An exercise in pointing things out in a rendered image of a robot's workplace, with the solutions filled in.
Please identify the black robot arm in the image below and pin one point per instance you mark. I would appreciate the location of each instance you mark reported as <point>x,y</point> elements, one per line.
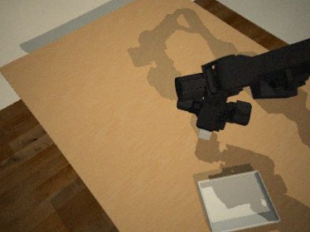
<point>236,72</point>

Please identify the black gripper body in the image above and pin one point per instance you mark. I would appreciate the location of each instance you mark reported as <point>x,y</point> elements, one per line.
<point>240,111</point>

